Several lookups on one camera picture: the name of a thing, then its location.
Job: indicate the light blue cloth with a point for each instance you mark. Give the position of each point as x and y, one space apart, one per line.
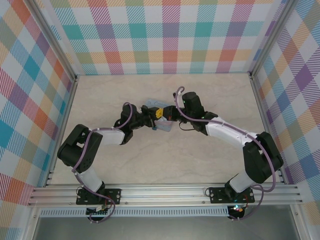
165 126

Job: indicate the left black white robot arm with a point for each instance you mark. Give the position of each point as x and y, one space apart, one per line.
110 136

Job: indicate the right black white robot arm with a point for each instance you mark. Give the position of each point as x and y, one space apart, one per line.
225 128

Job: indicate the small circuit board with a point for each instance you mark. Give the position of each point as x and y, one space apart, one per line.
98 212
237 210

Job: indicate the grey metal shelf panel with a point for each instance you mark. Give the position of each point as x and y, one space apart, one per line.
162 230

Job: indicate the aluminium side rail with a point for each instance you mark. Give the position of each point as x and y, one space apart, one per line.
68 107

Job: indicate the long aluminium base rail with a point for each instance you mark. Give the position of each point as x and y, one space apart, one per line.
162 196

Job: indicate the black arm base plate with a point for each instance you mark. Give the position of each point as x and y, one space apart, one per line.
113 196
216 196

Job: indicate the aluminium corner post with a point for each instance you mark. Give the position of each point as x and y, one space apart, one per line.
55 40
269 37

